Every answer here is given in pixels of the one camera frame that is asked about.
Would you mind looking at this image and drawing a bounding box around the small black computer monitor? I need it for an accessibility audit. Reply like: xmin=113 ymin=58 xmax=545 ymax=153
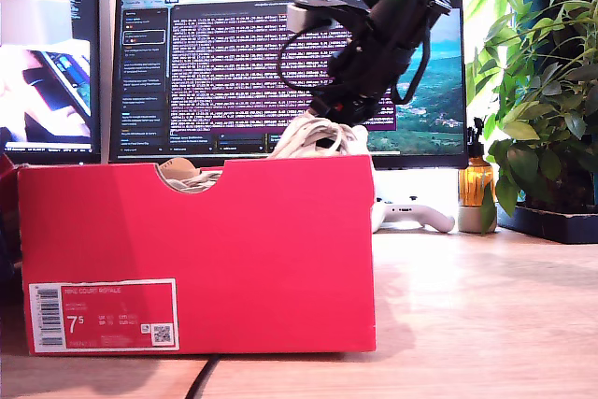
xmin=0 ymin=0 xmax=102 ymax=165

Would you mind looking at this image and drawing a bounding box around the white leather sneaker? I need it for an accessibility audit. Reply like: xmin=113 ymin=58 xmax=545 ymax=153
xmin=163 ymin=169 xmax=224 ymax=194
xmin=266 ymin=117 xmax=373 ymax=161

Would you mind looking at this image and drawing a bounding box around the white game controller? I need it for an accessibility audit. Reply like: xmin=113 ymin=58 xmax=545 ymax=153
xmin=372 ymin=197 xmax=457 ymax=235

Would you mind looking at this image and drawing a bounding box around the amber glass pump bottle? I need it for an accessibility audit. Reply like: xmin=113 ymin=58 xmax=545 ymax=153
xmin=457 ymin=117 xmax=494 ymax=208

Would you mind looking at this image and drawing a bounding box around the pale ceramic pot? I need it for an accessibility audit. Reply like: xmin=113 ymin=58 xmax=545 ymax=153
xmin=456 ymin=205 xmax=499 ymax=235

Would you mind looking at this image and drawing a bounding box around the red shoebox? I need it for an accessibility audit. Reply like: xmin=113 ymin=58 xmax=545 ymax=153
xmin=17 ymin=153 xmax=377 ymax=356

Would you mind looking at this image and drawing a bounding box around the black square plant pot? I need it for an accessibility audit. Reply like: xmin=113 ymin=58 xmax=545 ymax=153
xmin=496 ymin=202 xmax=598 ymax=245

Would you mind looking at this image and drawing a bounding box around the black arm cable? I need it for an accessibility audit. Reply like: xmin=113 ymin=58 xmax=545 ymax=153
xmin=391 ymin=0 xmax=434 ymax=106

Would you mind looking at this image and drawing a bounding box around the large wide computer monitor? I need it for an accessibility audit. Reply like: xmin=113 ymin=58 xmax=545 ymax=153
xmin=107 ymin=0 xmax=469 ymax=170

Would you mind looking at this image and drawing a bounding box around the black cable on table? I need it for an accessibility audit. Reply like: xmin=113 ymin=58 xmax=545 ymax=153
xmin=184 ymin=354 xmax=223 ymax=399

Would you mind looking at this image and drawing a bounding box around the green leafy houseplant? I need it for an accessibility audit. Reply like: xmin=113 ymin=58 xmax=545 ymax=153
xmin=464 ymin=0 xmax=598 ymax=235

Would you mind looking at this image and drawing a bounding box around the black camera cable loop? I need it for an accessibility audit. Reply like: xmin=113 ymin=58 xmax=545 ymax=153
xmin=277 ymin=19 xmax=338 ymax=92

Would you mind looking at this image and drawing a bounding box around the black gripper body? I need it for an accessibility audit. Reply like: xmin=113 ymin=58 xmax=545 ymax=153
xmin=310 ymin=38 xmax=411 ymax=113

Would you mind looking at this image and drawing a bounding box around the red shoebox lid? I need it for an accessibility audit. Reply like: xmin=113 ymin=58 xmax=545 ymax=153
xmin=0 ymin=153 xmax=24 ymax=274

